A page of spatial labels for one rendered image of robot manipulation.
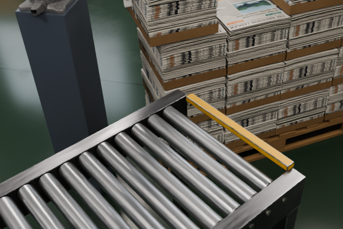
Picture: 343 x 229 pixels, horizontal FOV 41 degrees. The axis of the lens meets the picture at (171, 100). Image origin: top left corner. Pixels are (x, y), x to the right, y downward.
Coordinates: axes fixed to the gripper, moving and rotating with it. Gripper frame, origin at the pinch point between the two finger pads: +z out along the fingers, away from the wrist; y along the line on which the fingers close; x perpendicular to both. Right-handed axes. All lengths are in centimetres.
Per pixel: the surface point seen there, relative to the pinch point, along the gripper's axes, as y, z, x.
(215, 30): -20.0, 10.9, -29.9
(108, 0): 202, 96, -28
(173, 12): -19.2, -0.3, -12.7
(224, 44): -18.9, 19.0, -34.7
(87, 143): -60, 16, 31
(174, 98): -49, 16, -2
